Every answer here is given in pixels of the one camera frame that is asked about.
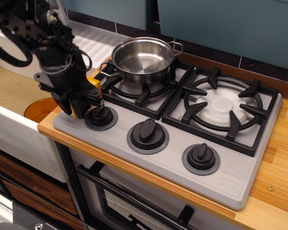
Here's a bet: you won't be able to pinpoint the black right stove knob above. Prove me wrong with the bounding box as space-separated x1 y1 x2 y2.
182 143 221 176

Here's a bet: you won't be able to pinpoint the black right burner grate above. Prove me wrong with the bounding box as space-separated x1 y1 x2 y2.
162 67 283 157

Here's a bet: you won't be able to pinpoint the black left stove knob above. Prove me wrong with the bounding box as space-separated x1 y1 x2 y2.
84 106 118 131

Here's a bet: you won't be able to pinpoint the black middle stove knob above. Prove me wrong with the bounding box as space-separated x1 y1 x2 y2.
127 118 169 155

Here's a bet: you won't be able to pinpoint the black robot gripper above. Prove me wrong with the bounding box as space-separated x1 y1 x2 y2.
34 54 104 119

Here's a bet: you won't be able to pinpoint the black left burner grate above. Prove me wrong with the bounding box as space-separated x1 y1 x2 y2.
95 57 194 120

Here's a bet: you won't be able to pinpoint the grey toy stove top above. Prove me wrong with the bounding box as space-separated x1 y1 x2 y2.
53 60 283 210

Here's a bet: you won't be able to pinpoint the white toy sink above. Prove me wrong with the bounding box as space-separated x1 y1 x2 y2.
0 21 127 183

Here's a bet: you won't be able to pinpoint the yellow toy cheese wedge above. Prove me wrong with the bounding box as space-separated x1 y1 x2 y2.
71 77 103 109

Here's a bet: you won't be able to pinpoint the wooden drawer fronts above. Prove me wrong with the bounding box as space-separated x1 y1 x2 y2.
0 150 87 230

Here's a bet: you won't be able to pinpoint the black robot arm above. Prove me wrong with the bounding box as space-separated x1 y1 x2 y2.
0 0 104 121

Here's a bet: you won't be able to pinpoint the stainless steel pot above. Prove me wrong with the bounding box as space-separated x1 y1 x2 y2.
99 37 184 85

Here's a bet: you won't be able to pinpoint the oven door with black handle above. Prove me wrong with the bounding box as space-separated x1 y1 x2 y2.
77 162 235 230

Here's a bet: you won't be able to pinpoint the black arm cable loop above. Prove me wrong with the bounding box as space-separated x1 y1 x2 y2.
0 26 33 68

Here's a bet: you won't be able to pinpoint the grey toy faucet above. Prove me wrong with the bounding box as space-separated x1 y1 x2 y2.
56 0 68 25

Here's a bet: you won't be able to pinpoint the black stove knob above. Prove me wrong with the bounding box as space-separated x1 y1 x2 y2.
182 143 221 176
127 118 169 155
84 106 118 131

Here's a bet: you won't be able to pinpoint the black burner grate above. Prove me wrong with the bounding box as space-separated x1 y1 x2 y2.
162 67 283 157
95 57 194 120

